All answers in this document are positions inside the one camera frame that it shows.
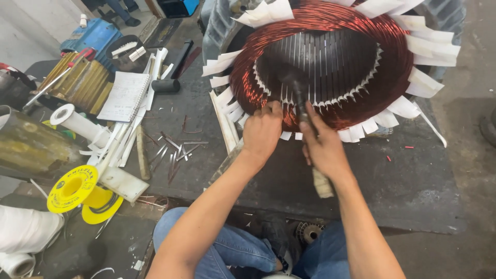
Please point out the long white paper strip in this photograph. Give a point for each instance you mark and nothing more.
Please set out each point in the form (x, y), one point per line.
(432, 126)

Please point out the person's left hand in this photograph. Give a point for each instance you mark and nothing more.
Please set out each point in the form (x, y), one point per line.
(261, 131)

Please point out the person's blue jeans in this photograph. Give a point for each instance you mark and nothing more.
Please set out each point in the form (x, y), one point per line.
(228, 248)

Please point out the large white thread roll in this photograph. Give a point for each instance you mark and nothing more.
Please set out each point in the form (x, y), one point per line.
(27, 228)

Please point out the pile of metal strips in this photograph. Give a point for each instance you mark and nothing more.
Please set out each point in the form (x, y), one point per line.
(174, 153)

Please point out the worn wooden bar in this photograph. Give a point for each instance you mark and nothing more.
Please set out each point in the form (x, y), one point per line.
(228, 162)

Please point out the large brass cylinder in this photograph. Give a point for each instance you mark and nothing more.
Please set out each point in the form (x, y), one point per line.
(31, 149)

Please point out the white plastic block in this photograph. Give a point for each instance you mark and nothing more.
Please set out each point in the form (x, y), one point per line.
(124, 184)

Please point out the small white bottle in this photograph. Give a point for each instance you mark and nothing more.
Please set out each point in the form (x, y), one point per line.
(83, 21)

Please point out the person's right hand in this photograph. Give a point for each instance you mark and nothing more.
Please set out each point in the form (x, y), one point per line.
(325, 151)

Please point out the black rubber mallet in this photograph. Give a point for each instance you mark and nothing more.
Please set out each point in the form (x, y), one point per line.
(170, 77)

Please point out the red and black machine part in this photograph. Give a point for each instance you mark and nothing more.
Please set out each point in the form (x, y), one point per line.
(13, 83)

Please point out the pile of white paper strips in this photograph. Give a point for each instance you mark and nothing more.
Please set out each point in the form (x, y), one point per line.
(124, 137)

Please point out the brass finned block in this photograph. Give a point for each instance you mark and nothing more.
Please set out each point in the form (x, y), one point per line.
(83, 83)

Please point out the thin wooden stick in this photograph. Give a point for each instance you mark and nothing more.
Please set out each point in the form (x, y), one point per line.
(142, 155)

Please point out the white wooden wedge boards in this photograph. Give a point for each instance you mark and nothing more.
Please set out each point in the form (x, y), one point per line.
(226, 128)

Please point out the small white thread roll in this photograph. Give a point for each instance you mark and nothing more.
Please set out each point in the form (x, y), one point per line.
(17, 265)

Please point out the small grey fan wheel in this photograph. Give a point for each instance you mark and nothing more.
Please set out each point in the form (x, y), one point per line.
(309, 232)

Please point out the blue and black box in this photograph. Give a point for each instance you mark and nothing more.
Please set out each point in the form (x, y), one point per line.
(178, 7)

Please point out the white spiral notebook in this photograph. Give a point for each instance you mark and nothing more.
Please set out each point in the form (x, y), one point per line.
(124, 97)

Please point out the black round container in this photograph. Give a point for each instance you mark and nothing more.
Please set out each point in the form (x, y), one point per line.
(126, 62)

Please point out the person's left fingers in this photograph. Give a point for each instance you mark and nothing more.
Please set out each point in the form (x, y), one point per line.
(269, 107)

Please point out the white plastic spool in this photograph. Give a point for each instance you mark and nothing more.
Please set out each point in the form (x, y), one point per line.
(79, 123)

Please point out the blue electric motor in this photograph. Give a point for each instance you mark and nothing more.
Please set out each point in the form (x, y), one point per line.
(93, 37)

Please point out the grey motor stator housing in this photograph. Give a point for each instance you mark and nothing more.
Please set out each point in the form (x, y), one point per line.
(217, 27)

